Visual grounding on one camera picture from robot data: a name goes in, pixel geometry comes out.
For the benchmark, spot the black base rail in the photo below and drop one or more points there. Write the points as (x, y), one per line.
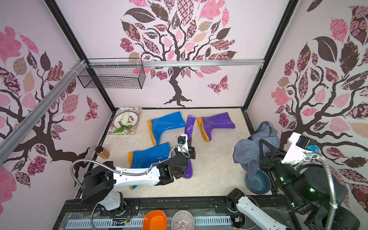
(217, 203)

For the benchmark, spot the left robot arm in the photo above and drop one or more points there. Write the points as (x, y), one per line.
(100, 183)

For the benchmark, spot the grey cloth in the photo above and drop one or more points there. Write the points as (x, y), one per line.
(247, 151)

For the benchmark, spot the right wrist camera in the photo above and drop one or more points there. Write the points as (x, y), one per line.
(301, 147)

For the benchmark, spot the black wire basket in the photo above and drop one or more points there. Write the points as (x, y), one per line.
(113, 73)

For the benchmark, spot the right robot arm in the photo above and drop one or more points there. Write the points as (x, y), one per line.
(344, 219)

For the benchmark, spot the patterned plate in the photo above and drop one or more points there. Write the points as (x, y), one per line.
(134, 116)

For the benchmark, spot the aluminium rail left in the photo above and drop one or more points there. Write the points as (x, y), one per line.
(15, 137)

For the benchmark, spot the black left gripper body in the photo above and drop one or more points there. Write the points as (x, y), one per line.
(192, 155)

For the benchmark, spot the left flexible metal conduit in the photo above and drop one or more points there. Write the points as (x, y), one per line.
(156, 175)

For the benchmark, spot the white flower with leaves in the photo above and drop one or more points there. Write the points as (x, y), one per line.
(123, 122)

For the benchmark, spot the floral tray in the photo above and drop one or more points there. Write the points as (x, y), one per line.
(131, 131)

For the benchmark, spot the right flexible metal conduit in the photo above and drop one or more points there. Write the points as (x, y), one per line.
(319, 191)

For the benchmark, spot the orange plastic bowl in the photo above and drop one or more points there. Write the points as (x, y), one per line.
(155, 220)

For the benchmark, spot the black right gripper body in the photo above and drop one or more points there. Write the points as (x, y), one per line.
(268, 160)

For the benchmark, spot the brown bottle black cap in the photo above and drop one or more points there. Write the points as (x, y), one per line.
(102, 152)

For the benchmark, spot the blue boot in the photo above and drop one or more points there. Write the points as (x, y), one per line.
(145, 158)
(158, 126)

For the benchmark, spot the flexible metal conduit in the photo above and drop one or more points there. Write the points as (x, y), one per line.
(156, 175)
(319, 191)

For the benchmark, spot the aluminium rail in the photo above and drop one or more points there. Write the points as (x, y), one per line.
(15, 137)
(180, 63)

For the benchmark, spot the blue ceramic bowl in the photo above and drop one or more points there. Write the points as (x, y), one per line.
(259, 184)

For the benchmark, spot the blue boot near left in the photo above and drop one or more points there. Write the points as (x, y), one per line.
(145, 158)

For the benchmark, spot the aluminium rail back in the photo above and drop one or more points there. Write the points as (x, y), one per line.
(180, 63)

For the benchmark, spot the purple boot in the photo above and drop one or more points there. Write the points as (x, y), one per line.
(219, 121)
(191, 119)

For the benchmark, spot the blue boot far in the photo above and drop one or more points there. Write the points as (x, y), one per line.
(158, 126)

